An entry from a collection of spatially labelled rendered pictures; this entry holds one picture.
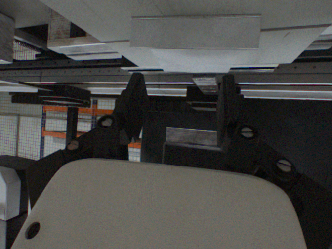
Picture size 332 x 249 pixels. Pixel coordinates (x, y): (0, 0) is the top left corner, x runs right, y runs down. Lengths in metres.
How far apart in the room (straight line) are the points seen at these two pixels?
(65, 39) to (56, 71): 0.42
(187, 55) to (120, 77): 0.40
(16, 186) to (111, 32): 0.32
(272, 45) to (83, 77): 0.57
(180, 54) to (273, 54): 0.09
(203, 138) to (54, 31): 0.28
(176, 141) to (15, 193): 0.29
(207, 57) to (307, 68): 0.34
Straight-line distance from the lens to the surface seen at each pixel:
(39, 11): 0.49
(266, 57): 0.22
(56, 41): 0.36
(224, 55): 0.20
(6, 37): 0.55
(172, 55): 0.21
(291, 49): 0.21
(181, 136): 0.25
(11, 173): 0.42
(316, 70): 0.53
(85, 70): 0.67
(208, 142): 0.25
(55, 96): 0.67
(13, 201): 0.42
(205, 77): 0.29
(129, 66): 0.28
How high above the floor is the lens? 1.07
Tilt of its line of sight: 1 degrees up
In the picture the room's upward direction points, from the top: 176 degrees counter-clockwise
